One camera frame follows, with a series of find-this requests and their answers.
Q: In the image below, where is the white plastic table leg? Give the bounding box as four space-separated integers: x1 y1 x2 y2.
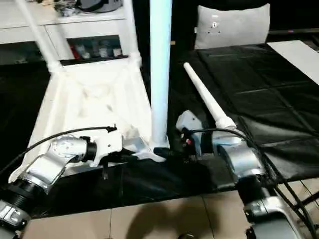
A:
149 0 173 161
183 62 237 130
16 0 63 73
124 0 143 66

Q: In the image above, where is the white plastic table top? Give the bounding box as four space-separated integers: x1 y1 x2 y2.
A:
8 57 172 185

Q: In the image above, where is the black work mat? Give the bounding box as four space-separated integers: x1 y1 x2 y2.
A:
0 43 319 219

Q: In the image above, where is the black box with yellow label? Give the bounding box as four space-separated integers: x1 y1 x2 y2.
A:
133 0 200 63

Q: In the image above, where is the grey cushion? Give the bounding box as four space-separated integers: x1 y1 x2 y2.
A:
193 3 272 50

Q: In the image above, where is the white cabinet with glass doors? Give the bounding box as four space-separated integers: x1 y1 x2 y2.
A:
0 0 133 65

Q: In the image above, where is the white flat board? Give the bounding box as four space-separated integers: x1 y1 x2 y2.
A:
266 39 319 86

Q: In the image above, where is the grey rounded device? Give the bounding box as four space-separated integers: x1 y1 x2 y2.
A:
79 0 126 13

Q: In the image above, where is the dark tangled small object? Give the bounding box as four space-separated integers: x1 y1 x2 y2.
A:
55 2 76 17

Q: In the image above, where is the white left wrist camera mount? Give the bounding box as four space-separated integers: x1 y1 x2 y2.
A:
92 129 125 168

